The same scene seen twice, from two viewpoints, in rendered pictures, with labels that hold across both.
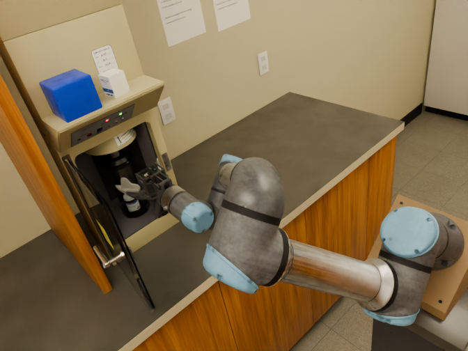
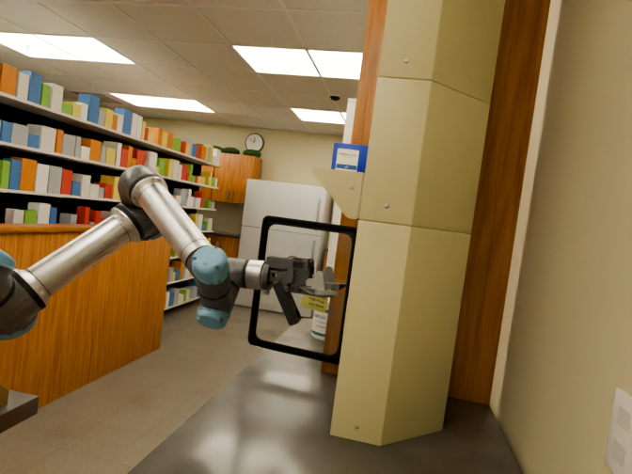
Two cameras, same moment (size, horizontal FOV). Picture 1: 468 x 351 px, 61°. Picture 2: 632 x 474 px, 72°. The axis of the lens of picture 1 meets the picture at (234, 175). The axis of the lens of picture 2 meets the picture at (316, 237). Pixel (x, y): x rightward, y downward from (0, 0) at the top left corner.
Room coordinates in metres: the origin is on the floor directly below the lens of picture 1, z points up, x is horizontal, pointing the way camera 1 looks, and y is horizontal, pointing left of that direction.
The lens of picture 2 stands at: (1.78, -0.49, 1.41)
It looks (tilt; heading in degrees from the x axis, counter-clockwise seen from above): 3 degrees down; 136
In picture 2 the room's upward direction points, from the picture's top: 7 degrees clockwise
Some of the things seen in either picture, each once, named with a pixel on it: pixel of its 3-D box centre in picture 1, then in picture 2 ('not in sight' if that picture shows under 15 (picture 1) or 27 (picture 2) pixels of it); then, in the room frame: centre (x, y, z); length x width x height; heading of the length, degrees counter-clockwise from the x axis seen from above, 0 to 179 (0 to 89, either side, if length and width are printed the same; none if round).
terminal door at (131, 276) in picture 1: (109, 236); (302, 288); (0.84, 0.37, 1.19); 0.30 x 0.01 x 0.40; 30
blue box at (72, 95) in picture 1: (71, 95); (353, 164); (0.99, 0.37, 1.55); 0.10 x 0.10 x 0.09; 36
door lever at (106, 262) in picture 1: (108, 253); not in sight; (0.77, 0.36, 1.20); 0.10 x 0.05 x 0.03; 30
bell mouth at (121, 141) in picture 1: (106, 133); not in sight; (1.17, 0.38, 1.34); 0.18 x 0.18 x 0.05
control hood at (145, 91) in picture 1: (111, 115); (344, 197); (1.03, 0.30, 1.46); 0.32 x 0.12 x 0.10; 126
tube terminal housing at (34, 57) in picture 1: (99, 138); (411, 261); (1.18, 0.41, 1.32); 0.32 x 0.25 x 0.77; 126
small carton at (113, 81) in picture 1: (114, 83); (346, 163); (1.05, 0.27, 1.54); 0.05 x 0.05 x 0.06; 43
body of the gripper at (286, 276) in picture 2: (158, 186); (289, 275); (0.95, 0.22, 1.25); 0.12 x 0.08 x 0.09; 35
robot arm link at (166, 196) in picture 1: (173, 200); (259, 275); (0.89, 0.18, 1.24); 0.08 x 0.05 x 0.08; 125
